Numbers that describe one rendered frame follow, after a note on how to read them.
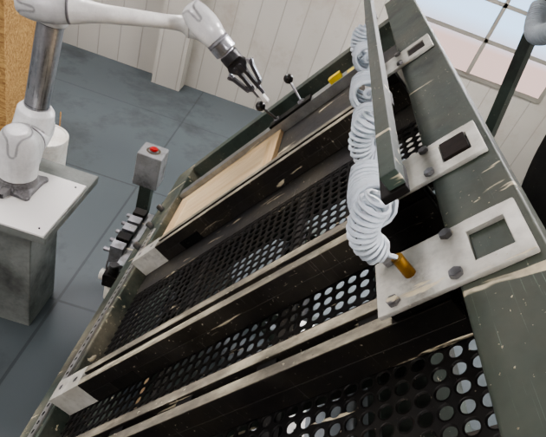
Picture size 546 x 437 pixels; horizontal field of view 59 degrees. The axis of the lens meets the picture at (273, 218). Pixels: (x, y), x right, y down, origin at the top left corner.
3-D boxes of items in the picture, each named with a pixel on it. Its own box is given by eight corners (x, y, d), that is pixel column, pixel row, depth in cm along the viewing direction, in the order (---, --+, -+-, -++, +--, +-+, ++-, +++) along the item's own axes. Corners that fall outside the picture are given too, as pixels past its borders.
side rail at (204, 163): (211, 179, 240) (195, 162, 236) (406, 38, 191) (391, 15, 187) (208, 185, 235) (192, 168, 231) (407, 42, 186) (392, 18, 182)
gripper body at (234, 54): (237, 42, 182) (253, 62, 185) (221, 56, 186) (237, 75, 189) (233, 48, 176) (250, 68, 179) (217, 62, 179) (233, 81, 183)
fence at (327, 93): (188, 196, 218) (182, 190, 216) (367, 68, 175) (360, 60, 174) (185, 202, 213) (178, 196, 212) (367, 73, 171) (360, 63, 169)
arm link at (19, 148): (-10, 179, 196) (-13, 133, 183) (5, 156, 210) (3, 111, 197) (33, 187, 200) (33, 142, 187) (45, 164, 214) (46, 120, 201)
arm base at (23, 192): (-23, 192, 196) (-23, 181, 193) (9, 166, 214) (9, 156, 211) (22, 207, 197) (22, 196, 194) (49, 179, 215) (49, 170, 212)
